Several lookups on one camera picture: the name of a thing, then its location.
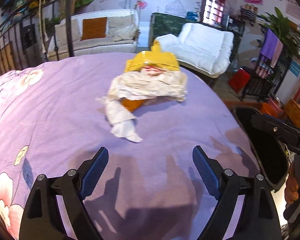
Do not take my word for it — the brown square cushion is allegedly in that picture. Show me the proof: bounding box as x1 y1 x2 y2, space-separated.
81 17 107 41

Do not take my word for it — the person right hand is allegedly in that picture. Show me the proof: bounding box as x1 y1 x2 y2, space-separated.
285 161 299 204

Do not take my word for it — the orange peel piece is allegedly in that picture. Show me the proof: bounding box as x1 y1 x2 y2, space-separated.
121 98 147 112

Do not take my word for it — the orange plastic bucket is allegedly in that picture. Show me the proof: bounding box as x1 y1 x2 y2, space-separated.
260 103 280 118

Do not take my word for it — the white cushioned lounge chair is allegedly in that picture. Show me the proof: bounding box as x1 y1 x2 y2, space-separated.
153 23 234 79

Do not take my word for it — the purple floral bed sheet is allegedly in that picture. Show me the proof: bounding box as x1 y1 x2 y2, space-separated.
0 53 259 239

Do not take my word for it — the black metal rack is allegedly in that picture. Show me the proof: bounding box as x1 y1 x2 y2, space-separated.
239 54 292 102

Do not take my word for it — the white wicker swing sofa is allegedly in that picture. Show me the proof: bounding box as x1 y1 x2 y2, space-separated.
46 9 140 61

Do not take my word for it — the black trash bin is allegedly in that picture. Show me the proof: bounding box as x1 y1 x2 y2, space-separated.
231 107 288 192

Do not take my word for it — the white tissue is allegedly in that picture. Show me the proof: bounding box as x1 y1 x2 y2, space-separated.
97 96 142 143

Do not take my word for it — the green patterned cabinet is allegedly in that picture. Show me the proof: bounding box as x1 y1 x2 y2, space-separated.
148 12 246 63

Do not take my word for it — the pink hanging towel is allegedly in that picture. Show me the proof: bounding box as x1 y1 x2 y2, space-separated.
270 40 283 68

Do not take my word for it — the black iron bed frame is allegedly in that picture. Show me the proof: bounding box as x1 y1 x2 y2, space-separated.
0 0 74 75

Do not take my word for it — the green potted plant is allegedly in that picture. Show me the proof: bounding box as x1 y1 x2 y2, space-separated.
259 7 300 58

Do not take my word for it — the white paper bag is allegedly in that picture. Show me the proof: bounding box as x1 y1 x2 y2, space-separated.
107 70 187 102

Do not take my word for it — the yellow plastic bag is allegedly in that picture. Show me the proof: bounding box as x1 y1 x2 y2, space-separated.
124 40 180 72

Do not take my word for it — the red telephone booth cabinet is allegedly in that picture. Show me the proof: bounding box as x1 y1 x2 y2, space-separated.
200 0 225 25

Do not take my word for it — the purple hanging towel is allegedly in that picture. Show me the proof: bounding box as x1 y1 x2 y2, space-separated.
260 28 279 60

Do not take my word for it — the red bag on floor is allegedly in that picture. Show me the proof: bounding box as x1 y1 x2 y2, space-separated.
228 68 250 93

